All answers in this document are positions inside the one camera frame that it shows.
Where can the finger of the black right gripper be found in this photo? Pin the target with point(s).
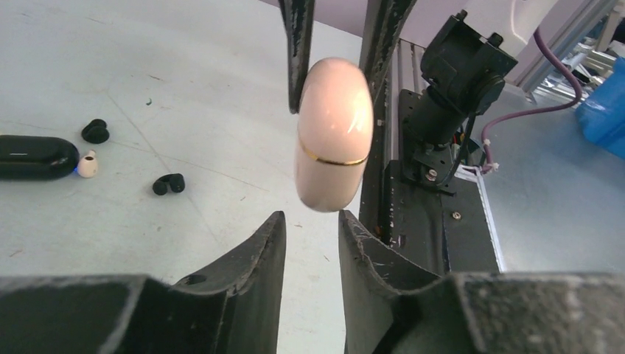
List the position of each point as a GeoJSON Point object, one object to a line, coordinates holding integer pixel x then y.
{"type": "Point", "coordinates": [383, 25]}
{"type": "Point", "coordinates": [298, 20]}

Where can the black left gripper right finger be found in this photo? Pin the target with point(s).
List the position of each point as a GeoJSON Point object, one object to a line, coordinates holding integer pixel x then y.
{"type": "Point", "coordinates": [392, 305]}

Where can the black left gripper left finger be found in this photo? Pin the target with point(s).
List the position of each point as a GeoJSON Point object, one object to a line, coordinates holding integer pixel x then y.
{"type": "Point", "coordinates": [230, 306]}

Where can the beige earbud charging case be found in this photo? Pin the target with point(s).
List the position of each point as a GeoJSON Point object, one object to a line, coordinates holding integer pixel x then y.
{"type": "Point", "coordinates": [335, 129]}

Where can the white earbud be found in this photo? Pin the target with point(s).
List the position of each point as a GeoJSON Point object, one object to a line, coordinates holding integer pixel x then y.
{"type": "Point", "coordinates": [88, 165]}

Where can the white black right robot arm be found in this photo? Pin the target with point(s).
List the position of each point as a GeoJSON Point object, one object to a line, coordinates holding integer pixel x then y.
{"type": "Point", "coordinates": [428, 127]}

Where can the black earbud charging case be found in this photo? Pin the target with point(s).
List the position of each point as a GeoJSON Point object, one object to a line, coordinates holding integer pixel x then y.
{"type": "Point", "coordinates": [37, 157]}

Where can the black earbud near front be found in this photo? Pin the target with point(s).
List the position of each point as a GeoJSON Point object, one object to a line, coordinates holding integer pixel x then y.
{"type": "Point", "coordinates": [173, 182]}

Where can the blue plastic object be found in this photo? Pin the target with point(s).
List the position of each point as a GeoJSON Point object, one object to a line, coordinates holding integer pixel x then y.
{"type": "Point", "coordinates": [601, 115]}

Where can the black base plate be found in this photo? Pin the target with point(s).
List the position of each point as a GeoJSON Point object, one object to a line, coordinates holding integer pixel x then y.
{"type": "Point", "coordinates": [449, 229]}

